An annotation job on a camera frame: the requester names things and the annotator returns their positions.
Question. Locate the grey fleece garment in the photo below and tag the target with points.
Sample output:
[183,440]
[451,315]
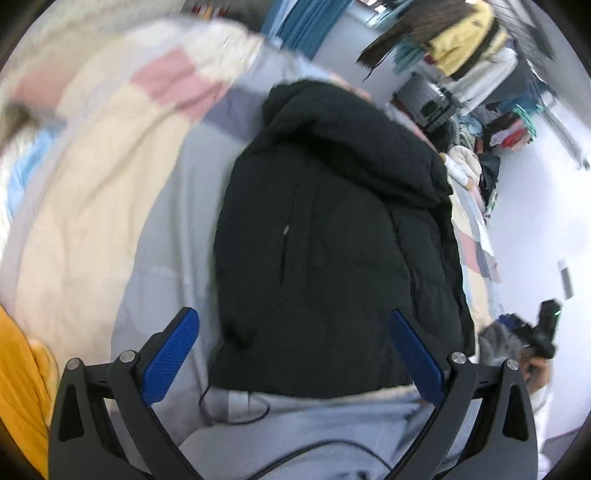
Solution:
[498,344]

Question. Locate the yellow fleece jacket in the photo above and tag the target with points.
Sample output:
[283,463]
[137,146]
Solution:
[466,41]

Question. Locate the white hoodie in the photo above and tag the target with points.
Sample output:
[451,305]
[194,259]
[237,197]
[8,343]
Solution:
[485,78]

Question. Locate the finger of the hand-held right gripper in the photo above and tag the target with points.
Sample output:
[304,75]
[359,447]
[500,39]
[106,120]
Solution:
[512,322]

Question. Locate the light blue jeans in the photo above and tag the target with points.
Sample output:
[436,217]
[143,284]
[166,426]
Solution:
[323,438]

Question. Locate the pastel patchwork bed sheet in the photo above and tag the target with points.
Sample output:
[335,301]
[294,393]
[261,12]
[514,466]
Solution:
[92,230]

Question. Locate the teal hanging cloth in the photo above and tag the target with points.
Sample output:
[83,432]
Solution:
[408,57]

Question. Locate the grey suitcase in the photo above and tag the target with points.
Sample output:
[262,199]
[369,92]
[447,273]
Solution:
[425,104]

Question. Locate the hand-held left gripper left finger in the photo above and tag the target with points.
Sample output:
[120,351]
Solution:
[170,357]

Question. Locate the white wall fixture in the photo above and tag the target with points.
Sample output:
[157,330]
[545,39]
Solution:
[565,278]

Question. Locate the yellow garment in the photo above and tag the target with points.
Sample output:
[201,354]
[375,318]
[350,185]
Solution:
[23,392]

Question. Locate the person's right hand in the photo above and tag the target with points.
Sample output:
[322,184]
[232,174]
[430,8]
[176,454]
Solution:
[538,371]

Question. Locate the blue curtain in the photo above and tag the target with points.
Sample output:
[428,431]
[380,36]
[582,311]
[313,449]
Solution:
[304,23]

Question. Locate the black puffer jacket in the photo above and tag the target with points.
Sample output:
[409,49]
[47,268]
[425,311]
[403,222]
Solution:
[323,254]

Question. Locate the metal clothes rail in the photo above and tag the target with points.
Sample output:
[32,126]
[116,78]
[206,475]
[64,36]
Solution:
[554,78]

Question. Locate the bedside bottles clutter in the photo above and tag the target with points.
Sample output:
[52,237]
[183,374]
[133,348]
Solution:
[205,5]

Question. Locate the teal clip hanger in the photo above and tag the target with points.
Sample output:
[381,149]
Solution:
[526,120]

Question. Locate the pile of clothes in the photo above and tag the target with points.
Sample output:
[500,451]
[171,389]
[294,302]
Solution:
[489,170]

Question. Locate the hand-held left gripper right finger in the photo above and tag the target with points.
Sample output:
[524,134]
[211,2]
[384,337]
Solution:
[418,357]

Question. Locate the small hanging garments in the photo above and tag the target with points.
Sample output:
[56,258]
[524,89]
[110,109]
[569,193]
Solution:
[505,134]

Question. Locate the cream puffy coat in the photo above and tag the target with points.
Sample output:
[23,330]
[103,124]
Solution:
[466,159]

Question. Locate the person's right forearm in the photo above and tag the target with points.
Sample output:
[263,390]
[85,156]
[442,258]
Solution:
[542,424]

